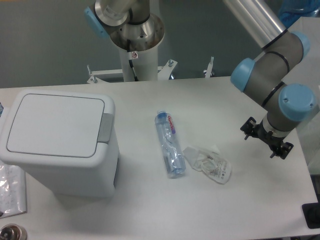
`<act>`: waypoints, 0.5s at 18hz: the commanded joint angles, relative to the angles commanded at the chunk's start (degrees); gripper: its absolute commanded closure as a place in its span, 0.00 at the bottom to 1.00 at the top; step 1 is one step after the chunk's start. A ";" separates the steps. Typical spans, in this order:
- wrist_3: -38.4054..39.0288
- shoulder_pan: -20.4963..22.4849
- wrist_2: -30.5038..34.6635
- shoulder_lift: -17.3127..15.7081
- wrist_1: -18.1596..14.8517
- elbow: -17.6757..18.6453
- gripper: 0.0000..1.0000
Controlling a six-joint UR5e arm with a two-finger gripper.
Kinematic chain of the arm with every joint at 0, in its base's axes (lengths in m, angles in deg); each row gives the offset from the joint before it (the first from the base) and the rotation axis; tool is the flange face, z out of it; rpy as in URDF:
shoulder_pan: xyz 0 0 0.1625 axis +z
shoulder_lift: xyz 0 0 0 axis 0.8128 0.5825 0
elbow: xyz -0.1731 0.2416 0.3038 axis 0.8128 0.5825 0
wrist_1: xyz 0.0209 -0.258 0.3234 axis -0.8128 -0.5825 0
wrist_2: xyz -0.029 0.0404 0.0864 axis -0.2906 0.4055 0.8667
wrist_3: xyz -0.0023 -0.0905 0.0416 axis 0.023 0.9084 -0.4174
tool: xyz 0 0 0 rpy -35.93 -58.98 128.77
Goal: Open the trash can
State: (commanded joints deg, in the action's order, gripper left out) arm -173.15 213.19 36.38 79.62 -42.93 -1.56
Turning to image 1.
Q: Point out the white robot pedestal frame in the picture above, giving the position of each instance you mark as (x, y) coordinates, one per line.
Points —
(136, 66)

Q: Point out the white push-lid trash can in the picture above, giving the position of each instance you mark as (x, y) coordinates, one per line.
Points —
(65, 140)

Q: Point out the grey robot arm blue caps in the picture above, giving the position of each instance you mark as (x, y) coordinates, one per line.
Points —
(137, 33)

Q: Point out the blue water jug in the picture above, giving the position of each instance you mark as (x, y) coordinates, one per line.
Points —
(291, 10)

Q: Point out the clear bag with papers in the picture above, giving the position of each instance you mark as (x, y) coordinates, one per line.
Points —
(13, 194)

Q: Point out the black device at table edge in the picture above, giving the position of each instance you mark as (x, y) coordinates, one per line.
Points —
(311, 213)

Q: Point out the crumpled clear plastic wrapper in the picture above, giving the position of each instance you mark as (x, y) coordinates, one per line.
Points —
(209, 161)

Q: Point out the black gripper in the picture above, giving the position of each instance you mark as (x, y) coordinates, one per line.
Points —
(269, 135)

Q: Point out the crushed clear plastic bottle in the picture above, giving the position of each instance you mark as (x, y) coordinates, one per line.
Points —
(171, 150)

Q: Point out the round metal connector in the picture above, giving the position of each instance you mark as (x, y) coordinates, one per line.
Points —
(13, 232)

